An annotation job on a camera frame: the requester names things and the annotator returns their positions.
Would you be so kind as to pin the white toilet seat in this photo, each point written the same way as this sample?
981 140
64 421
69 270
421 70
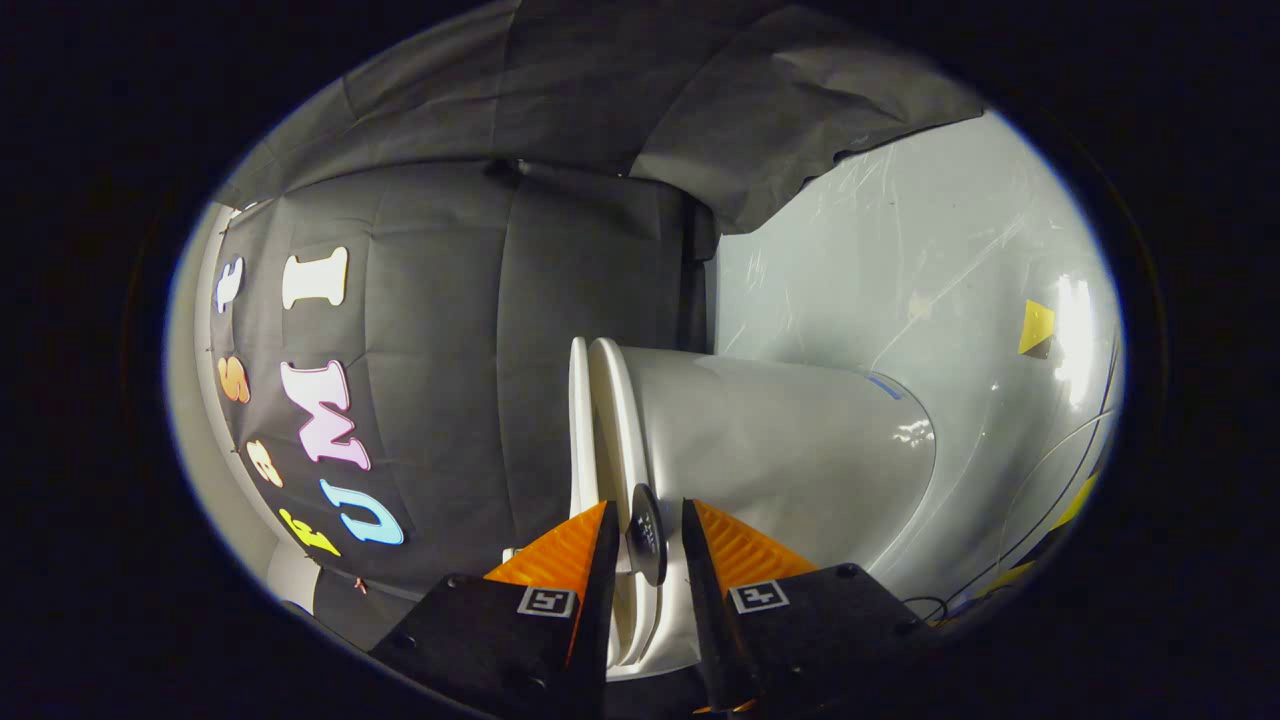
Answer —
615 430

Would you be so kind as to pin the yellow triangular floor sticker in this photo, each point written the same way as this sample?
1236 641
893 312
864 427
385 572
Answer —
1035 325

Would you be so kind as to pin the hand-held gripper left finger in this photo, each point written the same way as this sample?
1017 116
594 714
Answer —
598 600

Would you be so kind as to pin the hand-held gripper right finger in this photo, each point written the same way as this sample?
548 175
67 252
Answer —
700 600

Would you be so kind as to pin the white toilet bowl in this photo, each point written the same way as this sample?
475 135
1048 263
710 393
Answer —
780 450

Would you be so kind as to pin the yellow floor tape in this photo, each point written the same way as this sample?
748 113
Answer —
1078 500

